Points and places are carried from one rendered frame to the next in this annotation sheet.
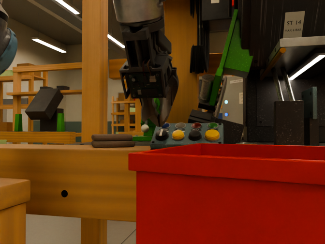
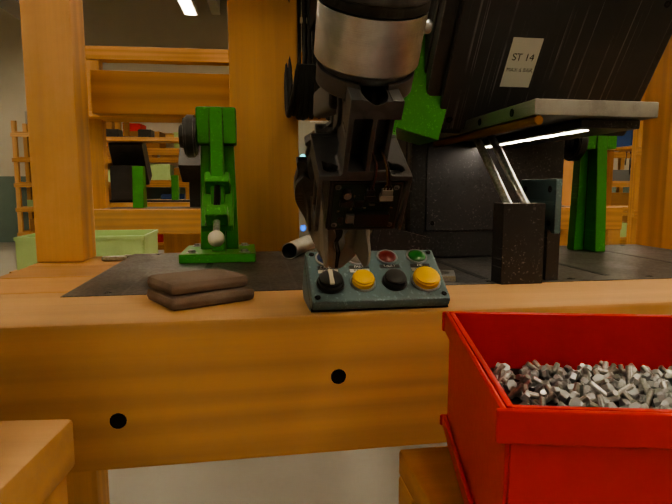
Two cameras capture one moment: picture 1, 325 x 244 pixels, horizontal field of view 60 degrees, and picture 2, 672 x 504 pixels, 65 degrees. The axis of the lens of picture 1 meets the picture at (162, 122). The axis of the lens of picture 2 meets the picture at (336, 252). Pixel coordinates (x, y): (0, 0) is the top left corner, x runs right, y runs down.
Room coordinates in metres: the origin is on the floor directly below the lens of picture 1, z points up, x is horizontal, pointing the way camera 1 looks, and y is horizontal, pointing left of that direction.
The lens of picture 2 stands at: (0.08, 0.20, 1.03)
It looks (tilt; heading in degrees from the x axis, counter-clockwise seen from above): 7 degrees down; 338
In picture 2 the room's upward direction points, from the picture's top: straight up
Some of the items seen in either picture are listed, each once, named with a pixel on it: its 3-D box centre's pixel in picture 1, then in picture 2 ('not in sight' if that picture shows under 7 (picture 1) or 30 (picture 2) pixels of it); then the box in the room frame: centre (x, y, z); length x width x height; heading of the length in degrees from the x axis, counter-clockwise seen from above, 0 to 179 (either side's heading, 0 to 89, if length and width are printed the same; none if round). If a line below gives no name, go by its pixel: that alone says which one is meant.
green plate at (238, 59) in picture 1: (237, 51); (412, 94); (0.82, -0.22, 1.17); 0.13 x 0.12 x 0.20; 78
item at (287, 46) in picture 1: (297, 65); (515, 130); (0.75, -0.36, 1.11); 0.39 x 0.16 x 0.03; 168
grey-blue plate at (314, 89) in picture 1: (309, 117); (538, 227); (0.69, -0.36, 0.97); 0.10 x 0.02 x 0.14; 168
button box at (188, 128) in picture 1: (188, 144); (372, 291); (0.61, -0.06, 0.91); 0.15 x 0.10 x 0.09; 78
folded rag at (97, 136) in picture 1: (112, 140); (200, 287); (0.70, 0.12, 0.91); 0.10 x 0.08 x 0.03; 106
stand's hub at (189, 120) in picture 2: not in sight; (188, 136); (1.08, 0.09, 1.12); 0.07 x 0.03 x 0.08; 168
